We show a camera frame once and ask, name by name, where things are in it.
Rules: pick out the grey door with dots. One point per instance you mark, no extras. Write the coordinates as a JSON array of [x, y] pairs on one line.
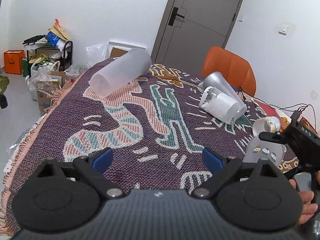
[[197, 17]]

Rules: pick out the orange chair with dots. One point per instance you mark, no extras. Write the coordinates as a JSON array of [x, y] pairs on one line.
[[232, 67]]

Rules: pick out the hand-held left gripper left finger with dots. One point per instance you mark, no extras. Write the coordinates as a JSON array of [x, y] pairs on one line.
[[102, 159]]

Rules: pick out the green bag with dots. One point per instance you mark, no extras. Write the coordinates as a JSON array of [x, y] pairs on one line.
[[25, 67]]

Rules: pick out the grey cup with cartoon print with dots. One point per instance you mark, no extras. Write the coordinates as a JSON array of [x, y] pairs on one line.
[[262, 152]]

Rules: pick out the orange paper bag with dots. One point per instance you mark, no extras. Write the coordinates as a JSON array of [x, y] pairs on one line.
[[13, 62]]

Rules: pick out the white light switch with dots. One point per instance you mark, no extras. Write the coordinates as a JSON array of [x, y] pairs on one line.
[[283, 28]]

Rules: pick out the brown paper bag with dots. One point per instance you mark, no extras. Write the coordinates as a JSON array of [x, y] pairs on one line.
[[60, 31]]

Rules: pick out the person's right hand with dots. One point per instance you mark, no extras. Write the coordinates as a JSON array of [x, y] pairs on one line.
[[308, 206]]

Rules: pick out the printed woven blanket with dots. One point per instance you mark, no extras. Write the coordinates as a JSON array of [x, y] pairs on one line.
[[155, 120]]

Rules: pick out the white flat board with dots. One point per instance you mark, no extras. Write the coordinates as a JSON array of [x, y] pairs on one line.
[[130, 45]]

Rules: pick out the blue and white plastic bag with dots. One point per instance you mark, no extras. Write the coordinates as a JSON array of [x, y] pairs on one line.
[[53, 39]]

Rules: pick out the clear plastic bag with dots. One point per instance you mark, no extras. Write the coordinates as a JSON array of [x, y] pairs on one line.
[[96, 55]]

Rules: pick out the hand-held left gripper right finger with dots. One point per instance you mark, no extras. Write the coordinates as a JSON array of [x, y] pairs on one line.
[[212, 158]]

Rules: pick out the silver conical cup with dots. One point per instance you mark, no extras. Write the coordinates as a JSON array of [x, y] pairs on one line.
[[220, 82]]

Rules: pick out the open cardboard box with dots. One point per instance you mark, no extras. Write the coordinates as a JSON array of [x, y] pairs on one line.
[[50, 87]]

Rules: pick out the flat cardboard piece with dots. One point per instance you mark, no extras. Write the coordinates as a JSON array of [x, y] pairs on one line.
[[117, 52]]

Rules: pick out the green cloth item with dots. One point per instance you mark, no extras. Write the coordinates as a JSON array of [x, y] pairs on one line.
[[3, 83]]

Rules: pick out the small white printed cup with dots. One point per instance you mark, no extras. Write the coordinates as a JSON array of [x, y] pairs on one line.
[[265, 125]]

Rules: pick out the black shoe rack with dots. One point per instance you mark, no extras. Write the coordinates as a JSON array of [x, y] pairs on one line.
[[67, 55]]

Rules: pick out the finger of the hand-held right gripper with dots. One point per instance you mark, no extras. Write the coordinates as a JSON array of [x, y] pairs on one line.
[[271, 136]]

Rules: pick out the clear cup with white sleeve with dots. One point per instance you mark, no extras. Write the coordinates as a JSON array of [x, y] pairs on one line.
[[223, 106]]

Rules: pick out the small white wall switch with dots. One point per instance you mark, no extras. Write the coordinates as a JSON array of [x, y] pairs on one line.
[[241, 18]]

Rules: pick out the large frosted plastic cup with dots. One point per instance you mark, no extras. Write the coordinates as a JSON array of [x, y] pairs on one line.
[[120, 72]]

